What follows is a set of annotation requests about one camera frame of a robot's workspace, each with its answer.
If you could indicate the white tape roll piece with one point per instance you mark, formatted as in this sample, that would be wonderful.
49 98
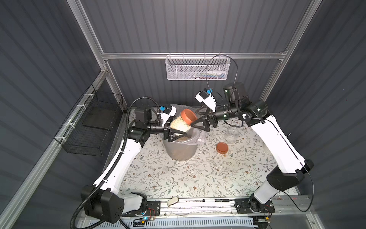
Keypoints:
172 201

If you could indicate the markers in white basket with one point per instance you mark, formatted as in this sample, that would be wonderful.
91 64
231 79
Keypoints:
212 75

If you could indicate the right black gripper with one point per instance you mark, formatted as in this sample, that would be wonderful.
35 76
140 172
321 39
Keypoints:
211 119

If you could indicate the floral table mat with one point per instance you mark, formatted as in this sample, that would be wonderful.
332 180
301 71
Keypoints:
238 173

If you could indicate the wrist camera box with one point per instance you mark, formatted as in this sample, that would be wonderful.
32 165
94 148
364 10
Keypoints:
167 111
207 98

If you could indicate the grey trash bin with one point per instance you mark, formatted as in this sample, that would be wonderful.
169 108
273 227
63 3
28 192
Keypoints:
180 152

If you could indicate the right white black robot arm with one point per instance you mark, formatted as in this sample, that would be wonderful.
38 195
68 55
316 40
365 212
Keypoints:
291 166

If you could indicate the oatmeal glass jar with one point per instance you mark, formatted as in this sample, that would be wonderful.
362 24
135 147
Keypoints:
232 134
179 124

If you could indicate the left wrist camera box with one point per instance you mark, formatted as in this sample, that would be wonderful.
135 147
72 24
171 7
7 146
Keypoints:
167 111

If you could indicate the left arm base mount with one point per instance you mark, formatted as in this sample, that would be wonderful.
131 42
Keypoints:
149 208

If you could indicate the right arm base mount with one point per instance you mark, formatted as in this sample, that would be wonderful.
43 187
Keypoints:
251 205

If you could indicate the white wire mesh basket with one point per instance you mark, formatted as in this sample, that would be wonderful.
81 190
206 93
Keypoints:
177 66

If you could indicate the black wire basket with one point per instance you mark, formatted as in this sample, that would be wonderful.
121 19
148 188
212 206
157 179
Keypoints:
91 130

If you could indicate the clear plastic bin liner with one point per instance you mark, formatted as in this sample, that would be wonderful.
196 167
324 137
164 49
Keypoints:
194 136

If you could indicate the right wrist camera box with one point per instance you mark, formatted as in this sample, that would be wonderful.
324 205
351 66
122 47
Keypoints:
207 98

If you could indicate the white perforated vent strip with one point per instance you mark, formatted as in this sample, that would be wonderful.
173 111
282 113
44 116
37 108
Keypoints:
194 223

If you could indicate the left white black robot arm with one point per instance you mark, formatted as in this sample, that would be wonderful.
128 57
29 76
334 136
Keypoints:
101 200

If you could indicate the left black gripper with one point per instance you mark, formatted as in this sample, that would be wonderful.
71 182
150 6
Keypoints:
166 132

